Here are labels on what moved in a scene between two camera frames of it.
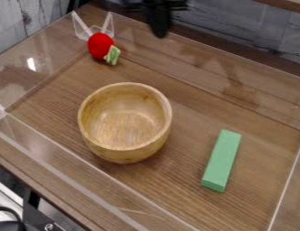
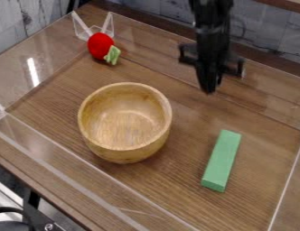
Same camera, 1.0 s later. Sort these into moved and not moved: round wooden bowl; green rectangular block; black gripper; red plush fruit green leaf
Moved: black gripper
Not moved: green rectangular block; round wooden bowl; red plush fruit green leaf
